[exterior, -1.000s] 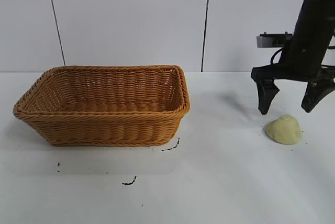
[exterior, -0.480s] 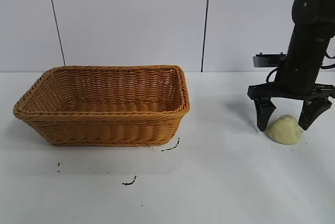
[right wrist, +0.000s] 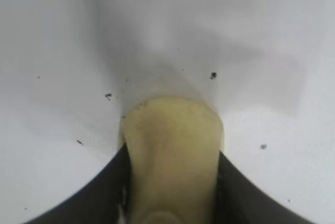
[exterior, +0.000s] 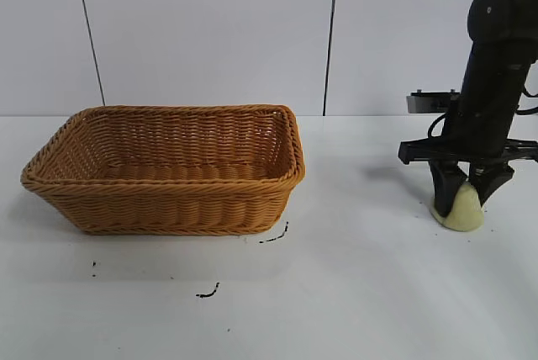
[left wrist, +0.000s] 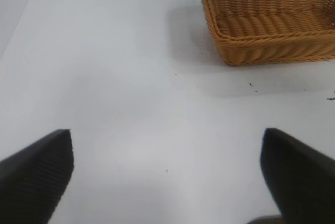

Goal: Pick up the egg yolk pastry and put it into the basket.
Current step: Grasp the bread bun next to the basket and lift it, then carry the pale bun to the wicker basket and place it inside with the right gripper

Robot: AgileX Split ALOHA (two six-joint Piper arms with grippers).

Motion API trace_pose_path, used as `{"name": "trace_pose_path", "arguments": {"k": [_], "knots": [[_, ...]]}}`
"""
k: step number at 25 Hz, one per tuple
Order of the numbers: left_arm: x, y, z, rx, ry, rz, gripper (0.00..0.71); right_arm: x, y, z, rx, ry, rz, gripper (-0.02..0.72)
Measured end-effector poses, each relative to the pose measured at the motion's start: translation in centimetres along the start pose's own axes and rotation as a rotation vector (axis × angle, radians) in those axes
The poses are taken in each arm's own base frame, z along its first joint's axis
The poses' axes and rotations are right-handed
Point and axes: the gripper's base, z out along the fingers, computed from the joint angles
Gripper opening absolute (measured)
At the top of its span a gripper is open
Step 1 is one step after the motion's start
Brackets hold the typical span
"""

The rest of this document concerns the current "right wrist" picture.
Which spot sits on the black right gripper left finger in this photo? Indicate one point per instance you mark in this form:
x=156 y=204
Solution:
x=86 y=195

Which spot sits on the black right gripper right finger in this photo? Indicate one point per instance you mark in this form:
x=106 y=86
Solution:
x=261 y=197

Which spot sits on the pale yellow egg yolk pastry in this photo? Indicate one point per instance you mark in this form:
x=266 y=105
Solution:
x=172 y=156

